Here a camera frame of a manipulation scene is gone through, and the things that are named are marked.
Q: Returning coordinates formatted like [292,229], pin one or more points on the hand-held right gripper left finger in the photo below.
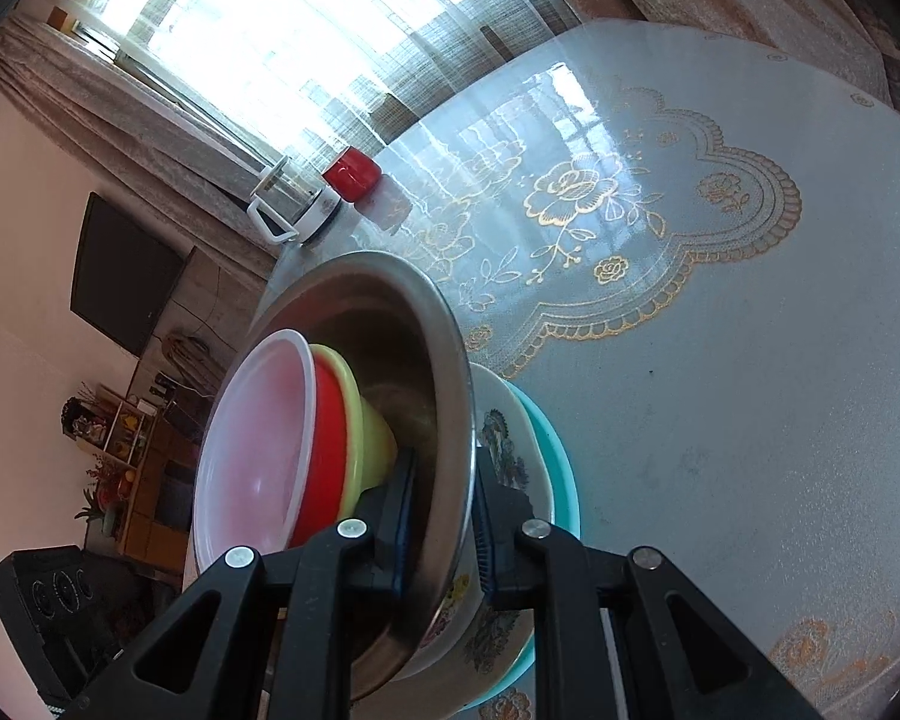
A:
[397,532]

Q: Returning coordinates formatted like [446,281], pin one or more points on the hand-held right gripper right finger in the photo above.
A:
[487,540]

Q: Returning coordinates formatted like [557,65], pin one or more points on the large floral deep plate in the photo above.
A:
[506,442]

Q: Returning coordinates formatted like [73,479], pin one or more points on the yellow bowl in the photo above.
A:
[367,435]

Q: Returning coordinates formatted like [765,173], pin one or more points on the teal plate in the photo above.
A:
[559,457]

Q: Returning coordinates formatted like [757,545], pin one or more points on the red plastic bowl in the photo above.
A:
[270,427]

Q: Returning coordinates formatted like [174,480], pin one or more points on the stainless steel bowl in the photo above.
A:
[390,322]

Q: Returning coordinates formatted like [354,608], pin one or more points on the wooden cabinet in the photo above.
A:
[157,495]

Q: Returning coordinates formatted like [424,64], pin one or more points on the shelf with decorations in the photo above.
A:
[112,427]

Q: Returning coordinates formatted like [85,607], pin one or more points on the white glass electric kettle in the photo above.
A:
[300,206]

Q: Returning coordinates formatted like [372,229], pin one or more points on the red mug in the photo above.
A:
[352,174]

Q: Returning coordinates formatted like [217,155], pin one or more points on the white sheer curtain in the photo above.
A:
[307,37]

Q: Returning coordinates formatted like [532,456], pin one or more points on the black wall television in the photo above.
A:
[124,274]

